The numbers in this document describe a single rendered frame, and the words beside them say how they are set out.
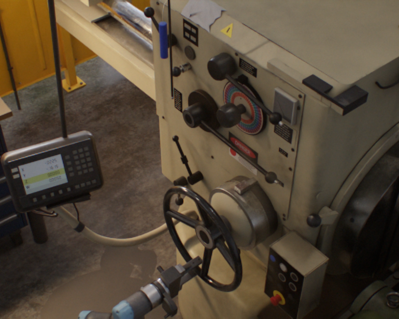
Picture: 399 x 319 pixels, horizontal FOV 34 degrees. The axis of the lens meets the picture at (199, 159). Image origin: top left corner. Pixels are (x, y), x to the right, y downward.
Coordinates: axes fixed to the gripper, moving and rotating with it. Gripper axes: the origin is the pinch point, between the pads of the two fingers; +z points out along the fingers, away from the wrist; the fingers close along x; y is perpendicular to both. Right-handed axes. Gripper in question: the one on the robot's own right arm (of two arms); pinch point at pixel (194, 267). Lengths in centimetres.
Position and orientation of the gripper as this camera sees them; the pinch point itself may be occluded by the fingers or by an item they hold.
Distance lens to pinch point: 220.1
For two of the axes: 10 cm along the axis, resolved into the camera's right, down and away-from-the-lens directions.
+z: 7.7, -4.4, 4.6
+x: -1.1, 6.3, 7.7
